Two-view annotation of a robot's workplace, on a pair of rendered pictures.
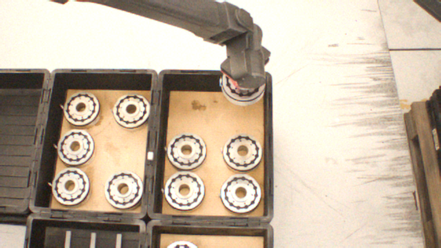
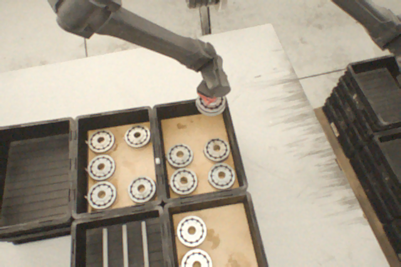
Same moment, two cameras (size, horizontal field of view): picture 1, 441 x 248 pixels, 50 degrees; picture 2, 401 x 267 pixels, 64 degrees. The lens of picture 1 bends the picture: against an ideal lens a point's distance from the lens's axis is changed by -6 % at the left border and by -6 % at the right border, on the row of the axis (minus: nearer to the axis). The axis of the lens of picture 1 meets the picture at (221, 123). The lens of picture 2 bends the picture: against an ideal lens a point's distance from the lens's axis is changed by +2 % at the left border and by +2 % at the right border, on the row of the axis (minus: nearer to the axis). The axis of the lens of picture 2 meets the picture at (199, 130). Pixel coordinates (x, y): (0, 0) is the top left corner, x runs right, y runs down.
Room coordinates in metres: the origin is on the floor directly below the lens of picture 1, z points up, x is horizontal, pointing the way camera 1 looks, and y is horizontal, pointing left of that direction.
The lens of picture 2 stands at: (-0.06, 0.10, 1.98)
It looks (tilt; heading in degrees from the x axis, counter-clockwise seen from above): 62 degrees down; 350
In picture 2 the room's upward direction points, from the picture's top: 1 degrees counter-clockwise
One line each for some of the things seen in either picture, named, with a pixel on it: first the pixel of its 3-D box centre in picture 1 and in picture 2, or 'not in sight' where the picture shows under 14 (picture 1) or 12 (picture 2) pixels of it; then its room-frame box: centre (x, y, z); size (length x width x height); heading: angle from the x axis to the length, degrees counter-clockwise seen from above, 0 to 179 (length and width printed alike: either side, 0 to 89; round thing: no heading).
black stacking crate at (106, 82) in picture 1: (99, 146); (119, 163); (0.44, 0.32, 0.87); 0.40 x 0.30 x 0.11; 178
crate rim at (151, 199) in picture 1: (212, 142); (197, 145); (0.43, 0.02, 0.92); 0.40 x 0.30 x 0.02; 178
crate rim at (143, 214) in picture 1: (95, 139); (116, 158); (0.44, 0.32, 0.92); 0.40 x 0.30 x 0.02; 178
